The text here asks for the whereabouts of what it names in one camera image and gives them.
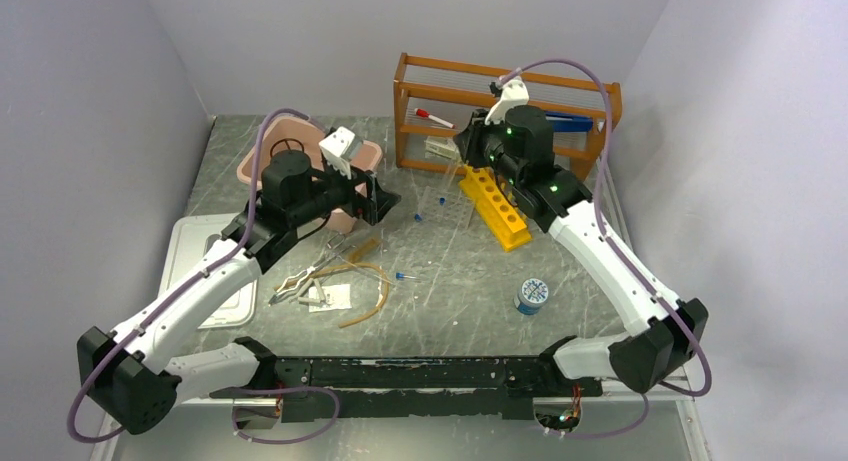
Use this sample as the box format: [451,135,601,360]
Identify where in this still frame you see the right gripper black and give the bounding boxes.
[455,106,524,187]

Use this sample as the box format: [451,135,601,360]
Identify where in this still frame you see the red white marker pen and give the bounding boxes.
[414,108,455,129]

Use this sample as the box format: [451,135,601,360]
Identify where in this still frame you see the pink plastic bin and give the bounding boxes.
[236,114,383,234]

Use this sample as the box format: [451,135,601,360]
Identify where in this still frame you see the orange wooden shelf rack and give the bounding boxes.
[393,53,606,180]

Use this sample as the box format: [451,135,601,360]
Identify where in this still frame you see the glass stirring rod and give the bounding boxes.
[434,159,463,207]

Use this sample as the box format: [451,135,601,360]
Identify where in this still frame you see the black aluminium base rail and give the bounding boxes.
[99,355,684,424]

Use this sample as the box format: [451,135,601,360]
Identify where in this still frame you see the yellow test tube rack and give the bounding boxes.
[459,166,532,252]

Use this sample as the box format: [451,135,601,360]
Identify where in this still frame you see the black metal ring stand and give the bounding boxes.
[269,137,305,158]

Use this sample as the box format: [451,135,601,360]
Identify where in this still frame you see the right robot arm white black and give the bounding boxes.
[454,105,712,397]

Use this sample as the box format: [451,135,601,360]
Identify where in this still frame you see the amber rubber tubing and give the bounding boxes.
[310,236,392,330]

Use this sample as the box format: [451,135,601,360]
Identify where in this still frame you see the white cardboard box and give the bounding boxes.
[424,136,461,161]

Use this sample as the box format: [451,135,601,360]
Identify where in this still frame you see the white plastic bin lid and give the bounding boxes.
[158,213,258,330]

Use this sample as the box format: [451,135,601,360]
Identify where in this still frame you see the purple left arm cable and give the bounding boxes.
[66,108,342,446]

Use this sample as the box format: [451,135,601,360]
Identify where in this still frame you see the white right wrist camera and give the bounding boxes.
[484,76,529,125]

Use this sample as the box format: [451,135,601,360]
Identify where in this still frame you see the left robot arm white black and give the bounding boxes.
[66,150,400,440]

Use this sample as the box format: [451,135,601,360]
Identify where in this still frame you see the blue white round jar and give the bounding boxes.
[514,278,549,315]

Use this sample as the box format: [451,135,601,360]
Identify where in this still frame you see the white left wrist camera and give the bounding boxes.
[319,127,364,180]

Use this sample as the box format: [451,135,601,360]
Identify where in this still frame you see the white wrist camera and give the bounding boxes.
[484,76,529,125]
[319,127,364,180]

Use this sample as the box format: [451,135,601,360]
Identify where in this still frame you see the clear plastic tube rack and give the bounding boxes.
[414,186,474,230]

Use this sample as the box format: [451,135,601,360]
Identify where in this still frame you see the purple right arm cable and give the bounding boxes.
[500,57,714,441]

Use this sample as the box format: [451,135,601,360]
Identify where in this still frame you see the metal crucible tongs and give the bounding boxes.
[268,233,347,305]

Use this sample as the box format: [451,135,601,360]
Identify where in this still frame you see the small white paper packet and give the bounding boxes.
[308,284,352,313]

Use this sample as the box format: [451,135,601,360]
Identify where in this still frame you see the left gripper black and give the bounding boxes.
[290,156,401,227]

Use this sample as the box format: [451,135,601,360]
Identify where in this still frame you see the blue stapler on shelf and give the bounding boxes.
[545,111,594,133]

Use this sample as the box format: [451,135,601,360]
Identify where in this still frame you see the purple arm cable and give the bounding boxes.
[66,108,342,446]
[500,57,714,441]

